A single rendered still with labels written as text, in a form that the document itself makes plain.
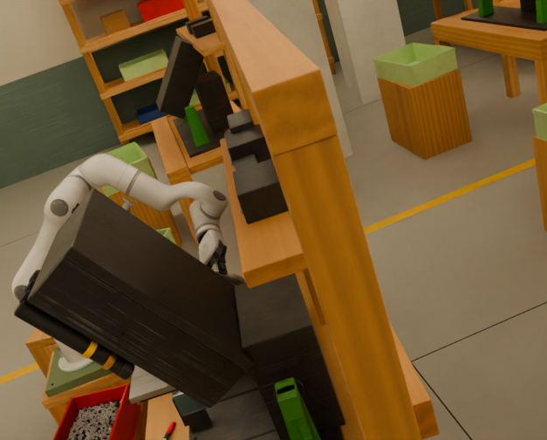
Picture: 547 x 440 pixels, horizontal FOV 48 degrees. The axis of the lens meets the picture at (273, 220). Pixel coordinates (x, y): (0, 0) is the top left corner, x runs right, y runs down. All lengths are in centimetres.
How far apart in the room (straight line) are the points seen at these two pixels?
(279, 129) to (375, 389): 46
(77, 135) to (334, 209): 815
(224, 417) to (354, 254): 110
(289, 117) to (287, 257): 47
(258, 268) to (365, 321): 33
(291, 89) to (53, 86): 808
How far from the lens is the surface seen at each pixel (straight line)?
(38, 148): 901
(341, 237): 87
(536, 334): 330
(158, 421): 202
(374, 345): 98
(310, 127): 80
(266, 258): 123
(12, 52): 880
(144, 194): 203
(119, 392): 222
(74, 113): 886
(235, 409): 192
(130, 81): 818
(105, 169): 204
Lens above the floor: 212
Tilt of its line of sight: 25 degrees down
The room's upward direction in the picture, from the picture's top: 19 degrees counter-clockwise
